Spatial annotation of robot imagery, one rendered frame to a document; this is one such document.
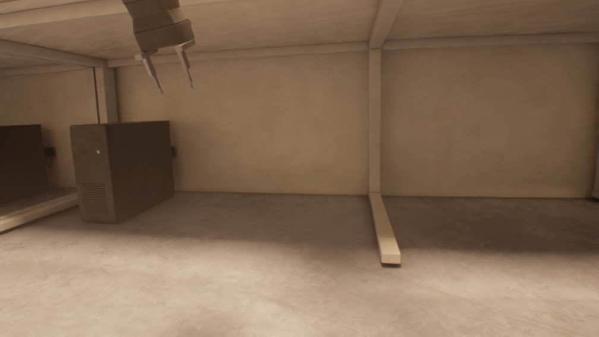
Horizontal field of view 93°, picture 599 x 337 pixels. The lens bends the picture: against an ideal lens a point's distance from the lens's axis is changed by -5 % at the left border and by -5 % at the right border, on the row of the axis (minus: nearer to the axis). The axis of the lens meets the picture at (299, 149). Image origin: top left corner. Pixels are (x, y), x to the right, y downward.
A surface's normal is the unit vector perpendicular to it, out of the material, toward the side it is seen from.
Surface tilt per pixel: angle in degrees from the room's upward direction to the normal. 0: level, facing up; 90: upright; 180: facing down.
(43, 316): 0
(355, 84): 90
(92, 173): 90
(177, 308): 0
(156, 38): 114
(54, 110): 90
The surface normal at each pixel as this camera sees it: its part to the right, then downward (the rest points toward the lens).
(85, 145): -0.17, 0.13
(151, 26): -0.08, 0.47
